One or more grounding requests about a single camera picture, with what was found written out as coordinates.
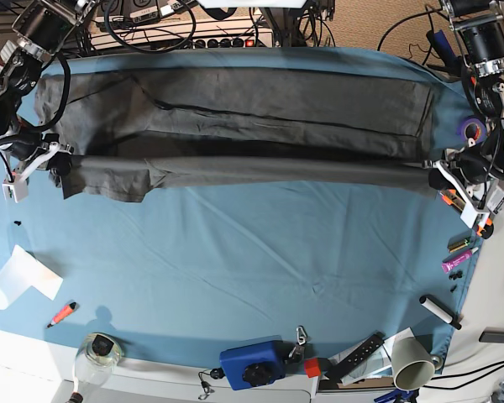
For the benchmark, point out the small black screws cluster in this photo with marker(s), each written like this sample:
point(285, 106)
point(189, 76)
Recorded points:
point(455, 276)

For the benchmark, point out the orange marker pen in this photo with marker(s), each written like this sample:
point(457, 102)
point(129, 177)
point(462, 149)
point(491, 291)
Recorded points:
point(62, 314)

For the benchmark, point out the purple tape roll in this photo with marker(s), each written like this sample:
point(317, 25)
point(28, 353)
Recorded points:
point(472, 130)

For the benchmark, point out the clear glass bottle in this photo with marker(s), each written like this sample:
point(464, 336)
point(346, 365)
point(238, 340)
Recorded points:
point(95, 361)

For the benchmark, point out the orange black utility knife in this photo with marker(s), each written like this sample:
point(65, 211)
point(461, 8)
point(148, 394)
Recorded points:
point(452, 199)

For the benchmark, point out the purple white glue tube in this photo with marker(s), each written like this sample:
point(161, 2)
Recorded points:
point(458, 259)

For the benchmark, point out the paper sheets under remote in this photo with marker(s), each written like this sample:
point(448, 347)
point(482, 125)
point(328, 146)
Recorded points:
point(377, 363)

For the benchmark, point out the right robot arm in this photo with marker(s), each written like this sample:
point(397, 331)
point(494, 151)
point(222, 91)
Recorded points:
point(42, 29)

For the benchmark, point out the grey-green mug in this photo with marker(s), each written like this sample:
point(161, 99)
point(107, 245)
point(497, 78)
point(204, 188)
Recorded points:
point(412, 365)

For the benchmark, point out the black remote control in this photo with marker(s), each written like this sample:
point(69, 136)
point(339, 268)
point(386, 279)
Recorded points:
point(356, 357)

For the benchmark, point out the red cube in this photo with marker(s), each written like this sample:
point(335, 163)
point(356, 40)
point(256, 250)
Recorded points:
point(312, 368)

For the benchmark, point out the dark grey T-shirt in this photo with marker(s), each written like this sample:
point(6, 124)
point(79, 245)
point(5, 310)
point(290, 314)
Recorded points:
point(137, 130)

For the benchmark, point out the silver carabiner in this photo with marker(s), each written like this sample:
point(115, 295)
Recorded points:
point(301, 336)

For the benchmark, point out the blue black clamp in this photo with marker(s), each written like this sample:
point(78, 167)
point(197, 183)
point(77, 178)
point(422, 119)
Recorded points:
point(452, 64)

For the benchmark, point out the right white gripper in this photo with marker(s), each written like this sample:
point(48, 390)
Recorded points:
point(53, 157)

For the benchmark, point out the black power adapter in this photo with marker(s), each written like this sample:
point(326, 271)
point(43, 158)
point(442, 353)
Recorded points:
point(492, 337)

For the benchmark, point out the white marker black cap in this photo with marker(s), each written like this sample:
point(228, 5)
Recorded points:
point(439, 312)

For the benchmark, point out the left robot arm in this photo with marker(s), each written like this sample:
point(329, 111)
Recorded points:
point(471, 171)

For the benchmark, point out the blue table cloth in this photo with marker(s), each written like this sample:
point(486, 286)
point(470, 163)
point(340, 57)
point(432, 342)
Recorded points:
point(191, 271)

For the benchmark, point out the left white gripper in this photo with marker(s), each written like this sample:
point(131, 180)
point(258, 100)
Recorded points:
point(441, 177)

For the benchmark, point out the blue box with knob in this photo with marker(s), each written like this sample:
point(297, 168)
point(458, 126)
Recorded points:
point(253, 365)

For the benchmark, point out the black power strip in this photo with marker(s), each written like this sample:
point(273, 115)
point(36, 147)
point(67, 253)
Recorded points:
point(247, 41)

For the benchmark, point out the black lanyard clip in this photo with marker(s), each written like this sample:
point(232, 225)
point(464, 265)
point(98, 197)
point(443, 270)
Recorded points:
point(203, 375)

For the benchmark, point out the white electronic device box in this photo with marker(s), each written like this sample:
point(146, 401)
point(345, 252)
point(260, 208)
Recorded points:
point(495, 198)

